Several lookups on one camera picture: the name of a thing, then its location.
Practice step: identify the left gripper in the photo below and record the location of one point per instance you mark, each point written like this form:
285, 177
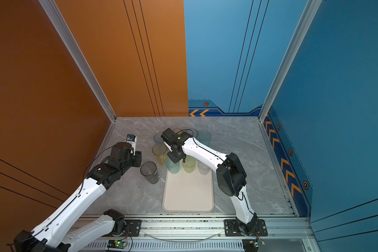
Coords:
138, 155

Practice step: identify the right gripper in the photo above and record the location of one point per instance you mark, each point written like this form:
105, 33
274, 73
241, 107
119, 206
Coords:
169, 155

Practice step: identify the yellow tumbler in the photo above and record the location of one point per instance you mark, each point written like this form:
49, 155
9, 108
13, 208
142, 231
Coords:
160, 151

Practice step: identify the grey-blue frosted tumbler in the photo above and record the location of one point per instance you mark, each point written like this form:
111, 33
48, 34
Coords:
158, 138

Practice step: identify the teal textured tumbler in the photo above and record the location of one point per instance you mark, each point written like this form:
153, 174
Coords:
172, 167
204, 137

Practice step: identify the light green dotted cup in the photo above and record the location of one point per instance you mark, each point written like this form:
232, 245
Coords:
189, 164

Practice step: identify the dark smoky tumbler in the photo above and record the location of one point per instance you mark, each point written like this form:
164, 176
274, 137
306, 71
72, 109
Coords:
149, 171

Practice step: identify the clear plastic cup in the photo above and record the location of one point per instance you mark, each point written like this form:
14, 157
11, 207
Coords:
203, 168

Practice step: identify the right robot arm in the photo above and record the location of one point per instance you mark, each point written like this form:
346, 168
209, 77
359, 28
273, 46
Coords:
230, 174

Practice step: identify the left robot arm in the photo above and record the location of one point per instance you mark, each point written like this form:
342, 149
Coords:
53, 234

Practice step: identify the white rectangular tray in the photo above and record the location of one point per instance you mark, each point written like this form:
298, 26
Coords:
188, 192

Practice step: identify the amber tall tumbler back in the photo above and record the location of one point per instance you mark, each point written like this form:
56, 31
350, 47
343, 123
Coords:
177, 130

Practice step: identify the light blue clear tumbler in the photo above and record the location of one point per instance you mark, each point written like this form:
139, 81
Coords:
193, 132

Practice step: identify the left green circuit board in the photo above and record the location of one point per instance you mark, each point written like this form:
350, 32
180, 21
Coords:
117, 244

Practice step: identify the green circuit board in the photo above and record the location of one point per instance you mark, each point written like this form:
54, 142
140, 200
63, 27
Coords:
117, 244
252, 245

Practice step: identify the right green circuit board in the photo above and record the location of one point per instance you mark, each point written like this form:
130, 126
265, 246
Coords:
252, 245

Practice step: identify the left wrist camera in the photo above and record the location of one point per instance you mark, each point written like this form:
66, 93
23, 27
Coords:
132, 139

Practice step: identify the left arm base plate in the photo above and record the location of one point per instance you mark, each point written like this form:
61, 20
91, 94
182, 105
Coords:
129, 227

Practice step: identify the aluminium front rail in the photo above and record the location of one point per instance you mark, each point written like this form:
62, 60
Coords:
205, 233

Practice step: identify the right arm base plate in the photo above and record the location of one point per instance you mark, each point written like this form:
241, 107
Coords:
233, 227

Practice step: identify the left aluminium corner post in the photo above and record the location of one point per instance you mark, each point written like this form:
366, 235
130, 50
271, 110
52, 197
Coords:
52, 11

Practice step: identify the aluminium corner post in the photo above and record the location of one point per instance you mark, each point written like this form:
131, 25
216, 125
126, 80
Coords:
52, 11
299, 34

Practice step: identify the right aluminium corner post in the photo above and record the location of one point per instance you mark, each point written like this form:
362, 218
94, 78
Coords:
299, 34

